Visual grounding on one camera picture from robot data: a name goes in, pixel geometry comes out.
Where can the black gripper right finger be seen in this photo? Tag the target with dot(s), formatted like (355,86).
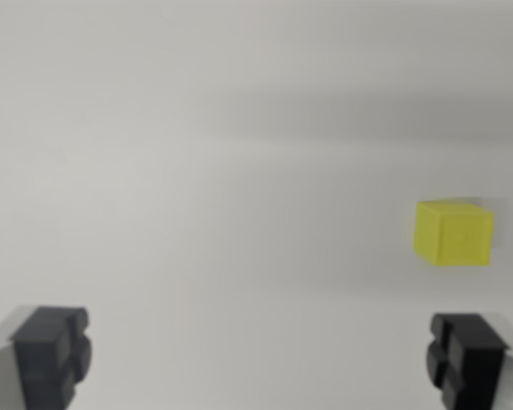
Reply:
(474,363)

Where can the yellow cube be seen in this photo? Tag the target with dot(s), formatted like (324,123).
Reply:
(457,235)

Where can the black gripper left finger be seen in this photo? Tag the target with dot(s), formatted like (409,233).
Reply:
(43,359)

